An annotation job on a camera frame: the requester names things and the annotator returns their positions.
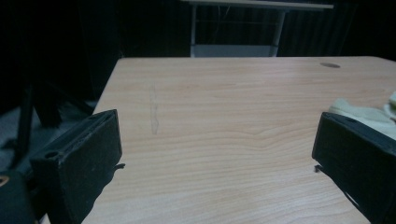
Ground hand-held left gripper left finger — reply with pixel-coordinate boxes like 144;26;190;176
30;108;123;224

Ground dark curtain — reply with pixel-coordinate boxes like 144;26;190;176
0;0;396;105

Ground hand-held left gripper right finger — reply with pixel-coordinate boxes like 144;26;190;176
312;111;396;224

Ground pale green ankle sock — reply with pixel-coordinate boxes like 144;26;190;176
384;91;396;121
328;97;396;141

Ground dark tripod stand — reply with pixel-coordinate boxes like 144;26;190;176
6;82;94;169

